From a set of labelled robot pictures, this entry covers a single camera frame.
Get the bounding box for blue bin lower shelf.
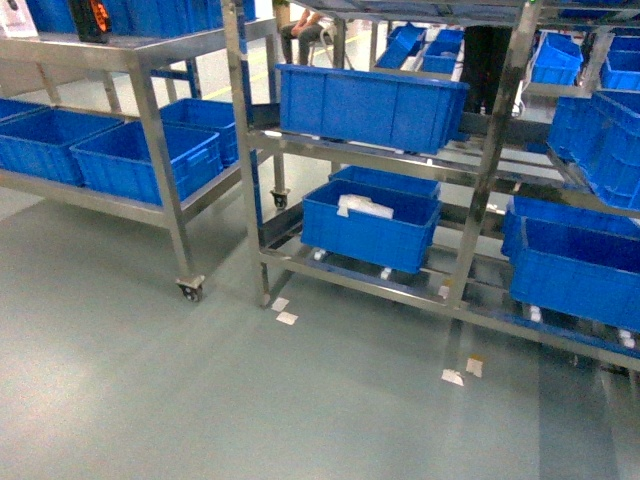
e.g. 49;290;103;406
301;180;442;274

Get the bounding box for blue bin shelf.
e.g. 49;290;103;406
276;64;469;154
301;180;442;274

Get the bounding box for blue bin upper shelf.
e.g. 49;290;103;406
276;64;469;154

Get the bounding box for steel flow rack shelf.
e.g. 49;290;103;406
222;1;639;371

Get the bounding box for white bag in bin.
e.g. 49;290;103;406
337;194;394;220

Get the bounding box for blue bin on cart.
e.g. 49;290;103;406
71;122;224;205
159;98;239;167
1;109;122;187

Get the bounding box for steel wheeled cart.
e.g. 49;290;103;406
0;19;289;304

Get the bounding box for seated person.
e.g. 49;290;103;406
279;8;330;66

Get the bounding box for large blue bin right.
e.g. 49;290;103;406
510;217;639;332

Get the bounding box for blue bins right upper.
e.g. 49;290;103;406
548;90;639;211

